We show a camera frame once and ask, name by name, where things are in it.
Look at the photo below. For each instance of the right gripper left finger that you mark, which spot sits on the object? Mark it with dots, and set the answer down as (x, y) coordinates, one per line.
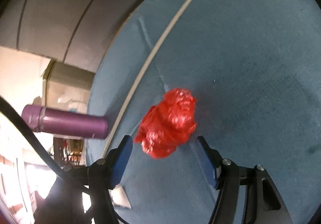
(90, 198)

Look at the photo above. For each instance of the white chest freezer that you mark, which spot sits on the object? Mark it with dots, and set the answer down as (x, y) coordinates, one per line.
(65, 88)

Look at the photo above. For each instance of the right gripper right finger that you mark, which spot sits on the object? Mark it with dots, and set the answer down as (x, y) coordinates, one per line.
(263, 202)

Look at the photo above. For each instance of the red plastic bag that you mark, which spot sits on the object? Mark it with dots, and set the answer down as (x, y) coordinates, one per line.
(168, 124)

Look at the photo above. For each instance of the long white stick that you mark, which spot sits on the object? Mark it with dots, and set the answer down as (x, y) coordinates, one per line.
(141, 73)

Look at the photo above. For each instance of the blue tablecloth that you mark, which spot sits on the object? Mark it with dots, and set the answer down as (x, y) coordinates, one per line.
(253, 67)

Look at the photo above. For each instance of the purple thermos bottle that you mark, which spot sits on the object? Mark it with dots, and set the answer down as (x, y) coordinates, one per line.
(64, 123)

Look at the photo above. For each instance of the grey three-door refrigerator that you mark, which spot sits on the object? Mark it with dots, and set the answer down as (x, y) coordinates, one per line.
(75, 32)

